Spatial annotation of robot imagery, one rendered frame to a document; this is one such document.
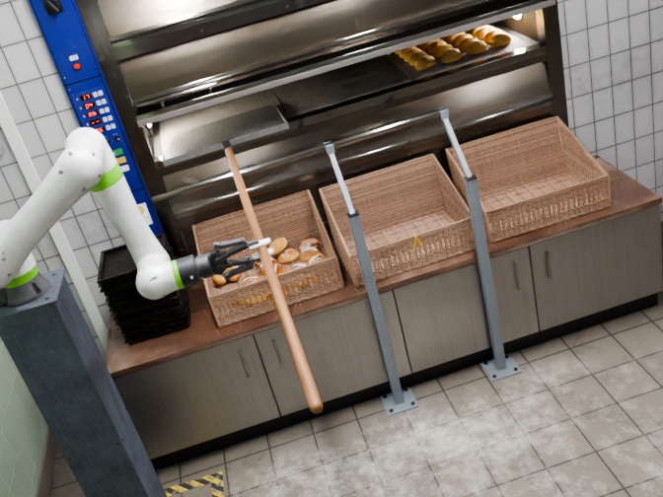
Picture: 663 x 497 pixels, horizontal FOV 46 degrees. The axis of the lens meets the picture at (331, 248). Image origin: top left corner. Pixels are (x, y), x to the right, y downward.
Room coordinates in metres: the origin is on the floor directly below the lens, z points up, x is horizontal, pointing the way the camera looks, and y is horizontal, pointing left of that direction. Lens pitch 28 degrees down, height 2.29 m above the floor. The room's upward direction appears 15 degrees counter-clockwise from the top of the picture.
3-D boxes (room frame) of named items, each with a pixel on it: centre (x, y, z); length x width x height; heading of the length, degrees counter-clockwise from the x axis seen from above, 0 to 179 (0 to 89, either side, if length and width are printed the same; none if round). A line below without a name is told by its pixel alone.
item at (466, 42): (3.80, -0.80, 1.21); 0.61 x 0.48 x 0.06; 5
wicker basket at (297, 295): (3.02, 0.28, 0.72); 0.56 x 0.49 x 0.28; 95
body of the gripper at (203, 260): (2.18, 0.37, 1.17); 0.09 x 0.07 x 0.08; 95
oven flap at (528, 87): (3.31, -0.26, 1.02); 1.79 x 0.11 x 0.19; 95
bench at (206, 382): (3.01, -0.18, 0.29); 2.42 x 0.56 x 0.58; 95
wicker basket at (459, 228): (3.04, -0.31, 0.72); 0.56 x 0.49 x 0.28; 96
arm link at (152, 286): (2.17, 0.54, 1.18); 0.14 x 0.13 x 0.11; 95
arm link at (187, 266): (2.17, 0.44, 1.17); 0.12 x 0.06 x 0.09; 5
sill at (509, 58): (3.33, -0.26, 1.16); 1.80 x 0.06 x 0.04; 95
